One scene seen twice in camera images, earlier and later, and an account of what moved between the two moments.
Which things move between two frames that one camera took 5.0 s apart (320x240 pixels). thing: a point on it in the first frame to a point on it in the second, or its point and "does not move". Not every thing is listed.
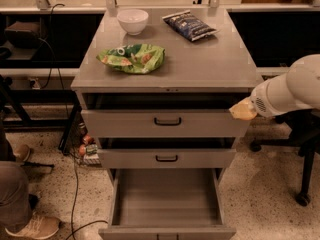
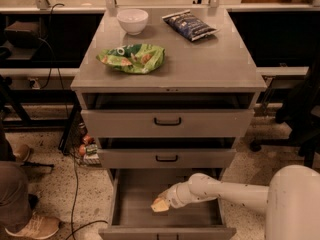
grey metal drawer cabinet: [156, 87] does not move
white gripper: [262, 100] to [175, 196]
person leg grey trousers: [15, 207] does not move
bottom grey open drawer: [167, 204] does not move
